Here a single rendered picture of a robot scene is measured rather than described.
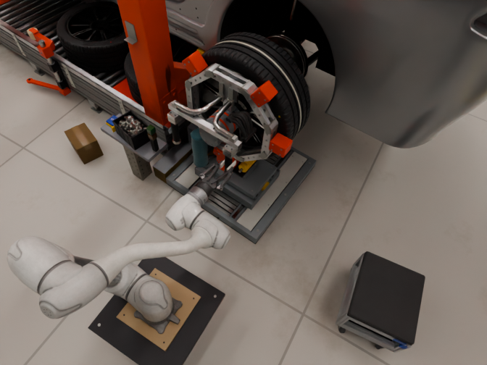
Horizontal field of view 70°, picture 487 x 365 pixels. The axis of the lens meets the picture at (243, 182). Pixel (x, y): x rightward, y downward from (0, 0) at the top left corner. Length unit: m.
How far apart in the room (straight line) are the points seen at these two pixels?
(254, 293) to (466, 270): 1.45
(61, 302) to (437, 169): 2.80
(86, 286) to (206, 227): 0.50
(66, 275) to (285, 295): 1.44
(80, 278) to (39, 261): 0.13
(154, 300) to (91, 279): 0.52
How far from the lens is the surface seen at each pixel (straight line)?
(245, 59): 1.68
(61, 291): 1.20
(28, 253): 1.30
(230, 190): 2.38
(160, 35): 1.95
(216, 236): 1.45
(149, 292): 1.69
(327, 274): 2.41
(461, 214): 3.05
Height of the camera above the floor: 2.18
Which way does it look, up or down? 56 degrees down
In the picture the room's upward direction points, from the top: 6 degrees clockwise
